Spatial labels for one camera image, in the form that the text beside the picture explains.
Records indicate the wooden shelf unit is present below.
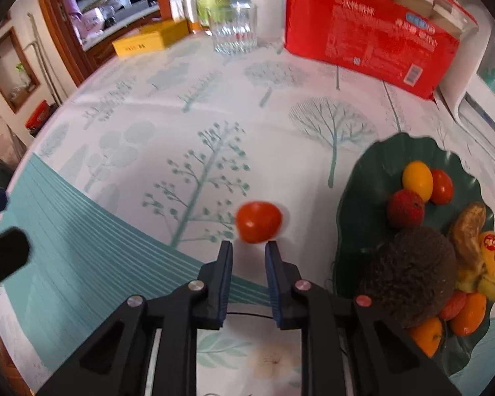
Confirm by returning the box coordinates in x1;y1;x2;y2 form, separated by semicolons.
35;0;178;87

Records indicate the red box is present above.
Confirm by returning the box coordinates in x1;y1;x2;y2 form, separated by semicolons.
27;101;58;130

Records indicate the grey pipe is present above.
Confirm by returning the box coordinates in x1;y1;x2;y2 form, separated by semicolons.
27;12;62;108

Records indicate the white carton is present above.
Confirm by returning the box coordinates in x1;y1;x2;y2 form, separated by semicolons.
169;0;196;23

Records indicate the white squeeze bottle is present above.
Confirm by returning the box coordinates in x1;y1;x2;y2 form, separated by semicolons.
249;0;283;42

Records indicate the red paper cup package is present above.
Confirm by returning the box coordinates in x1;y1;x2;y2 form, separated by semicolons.
284;0;479;100

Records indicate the tree-printed tablecloth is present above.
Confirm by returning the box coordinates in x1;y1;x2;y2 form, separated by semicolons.
0;29;495;396

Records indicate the clear ribbed glass tumbler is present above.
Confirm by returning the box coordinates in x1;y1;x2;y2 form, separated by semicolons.
208;2;258;54

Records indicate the brown fuzzy round fruit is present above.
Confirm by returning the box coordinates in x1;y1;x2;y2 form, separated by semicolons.
363;226;458;331

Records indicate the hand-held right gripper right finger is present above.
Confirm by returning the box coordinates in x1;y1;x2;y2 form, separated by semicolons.
265;240;463;396

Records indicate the red lychee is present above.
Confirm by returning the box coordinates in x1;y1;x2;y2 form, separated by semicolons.
387;189;425;229
439;291;468;321

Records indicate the orange with red sticker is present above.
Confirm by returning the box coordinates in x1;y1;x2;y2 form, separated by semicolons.
478;231;495;279

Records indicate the red round tomato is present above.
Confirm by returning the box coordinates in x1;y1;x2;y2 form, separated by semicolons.
235;201;283;244

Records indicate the small orange mandarin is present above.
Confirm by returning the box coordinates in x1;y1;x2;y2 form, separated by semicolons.
408;317;444;357
449;292;488;337

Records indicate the wooden framed wall niche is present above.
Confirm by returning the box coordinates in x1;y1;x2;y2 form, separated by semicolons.
0;27;42;114

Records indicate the overripe brown banana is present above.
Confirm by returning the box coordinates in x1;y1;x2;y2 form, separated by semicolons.
447;202;495;302

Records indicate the pink packet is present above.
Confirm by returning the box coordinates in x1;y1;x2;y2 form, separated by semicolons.
62;0;108;38

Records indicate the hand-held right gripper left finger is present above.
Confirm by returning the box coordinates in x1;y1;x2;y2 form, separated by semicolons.
37;239;235;396

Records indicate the yellow cardboard box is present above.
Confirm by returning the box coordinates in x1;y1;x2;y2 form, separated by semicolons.
111;20;190;57

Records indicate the red cherry tomato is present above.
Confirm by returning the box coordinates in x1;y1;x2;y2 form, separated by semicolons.
431;169;454;206

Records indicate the yellow cherry tomato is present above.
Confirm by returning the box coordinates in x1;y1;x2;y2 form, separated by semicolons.
401;161;434;203

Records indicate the dark green wavy plate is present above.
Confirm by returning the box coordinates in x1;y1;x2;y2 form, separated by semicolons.
332;133;495;380

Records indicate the white countertop sterilizer appliance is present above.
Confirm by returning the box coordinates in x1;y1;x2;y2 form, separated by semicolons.
437;8;495;166

